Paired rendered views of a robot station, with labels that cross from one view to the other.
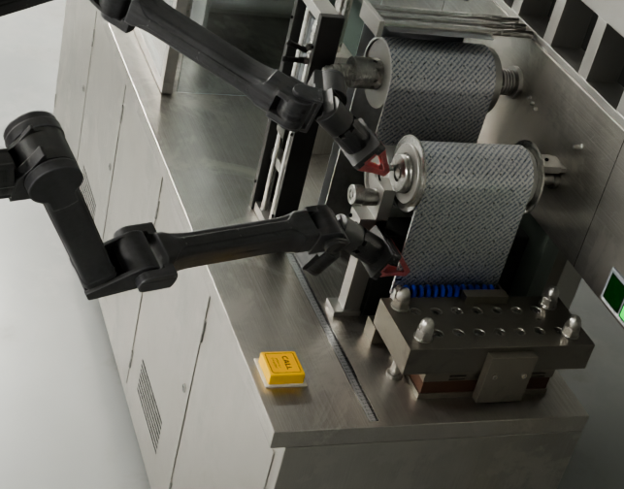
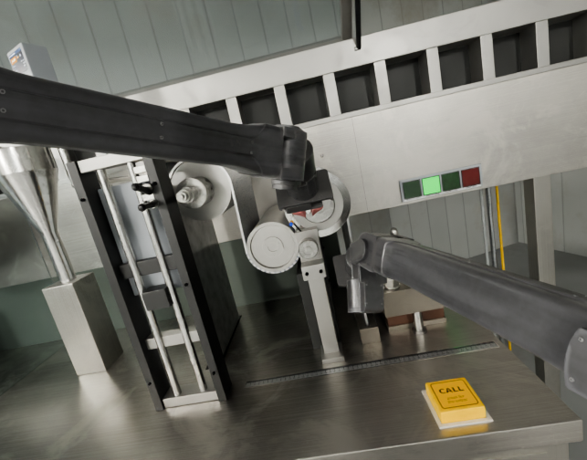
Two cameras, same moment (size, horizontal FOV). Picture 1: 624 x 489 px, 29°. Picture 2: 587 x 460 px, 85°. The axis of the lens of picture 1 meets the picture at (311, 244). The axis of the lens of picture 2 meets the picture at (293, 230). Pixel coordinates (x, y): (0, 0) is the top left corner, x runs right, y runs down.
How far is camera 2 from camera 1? 2.06 m
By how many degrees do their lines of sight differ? 57
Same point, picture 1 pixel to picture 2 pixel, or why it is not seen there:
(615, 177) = (361, 143)
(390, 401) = (458, 334)
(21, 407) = not seen: outside the picture
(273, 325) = (367, 405)
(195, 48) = (150, 117)
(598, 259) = (383, 190)
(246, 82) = (248, 140)
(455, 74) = not seen: hidden behind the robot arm
